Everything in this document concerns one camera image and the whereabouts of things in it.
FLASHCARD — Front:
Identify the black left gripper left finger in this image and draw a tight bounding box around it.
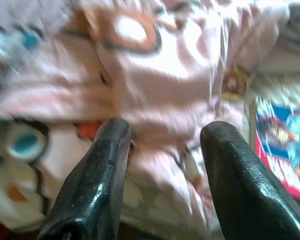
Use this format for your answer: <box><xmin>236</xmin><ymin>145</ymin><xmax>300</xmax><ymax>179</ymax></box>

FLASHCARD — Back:
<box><xmin>36</xmin><ymin>116</ymin><xmax>133</xmax><ymax>240</ymax></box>

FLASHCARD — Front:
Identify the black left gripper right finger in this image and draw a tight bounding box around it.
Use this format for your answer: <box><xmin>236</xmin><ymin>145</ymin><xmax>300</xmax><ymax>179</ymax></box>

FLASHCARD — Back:
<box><xmin>199</xmin><ymin>120</ymin><xmax>300</xmax><ymax>240</ymax></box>

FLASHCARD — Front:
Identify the colourful comic book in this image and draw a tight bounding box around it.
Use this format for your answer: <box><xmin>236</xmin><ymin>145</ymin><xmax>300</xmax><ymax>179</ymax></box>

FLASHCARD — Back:
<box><xmin>253</xmin><ymin>96</ymin><xmax>300</xmax><ymax>203</ymax></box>

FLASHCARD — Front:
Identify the pink cartoon print blanket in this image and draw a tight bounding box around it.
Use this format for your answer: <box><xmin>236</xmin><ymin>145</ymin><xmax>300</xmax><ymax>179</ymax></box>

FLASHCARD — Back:
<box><xmin>0</xmin><ymin>0</ymin><xmax>291</xmax><ymax>237</ymax></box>

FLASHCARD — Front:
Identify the beige floral bed sheet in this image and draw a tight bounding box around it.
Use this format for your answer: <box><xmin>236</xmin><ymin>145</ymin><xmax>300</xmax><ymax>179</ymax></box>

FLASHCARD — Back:
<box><xmin>242</xmin><ymin>0</ymin><xmax>300</xmax><ymax>106</ymax></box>

